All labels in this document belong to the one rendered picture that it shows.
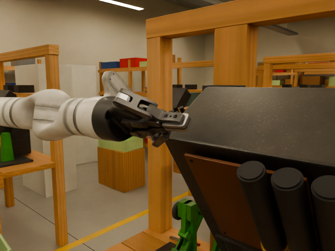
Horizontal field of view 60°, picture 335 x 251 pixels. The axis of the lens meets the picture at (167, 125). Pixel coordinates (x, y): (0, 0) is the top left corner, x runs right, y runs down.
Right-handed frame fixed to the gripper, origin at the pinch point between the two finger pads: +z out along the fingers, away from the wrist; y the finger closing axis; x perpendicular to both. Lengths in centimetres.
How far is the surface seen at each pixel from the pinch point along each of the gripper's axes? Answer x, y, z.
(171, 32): 72, -36, -54
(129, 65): 363, -313, -464
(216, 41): 65, -39, -30
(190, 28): 71, -35, -43
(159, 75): 59, -49, -62
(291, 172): -1.9, -6.9, 14.5
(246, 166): -2.0, -7.0, 8.6
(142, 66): 360, -315, -421
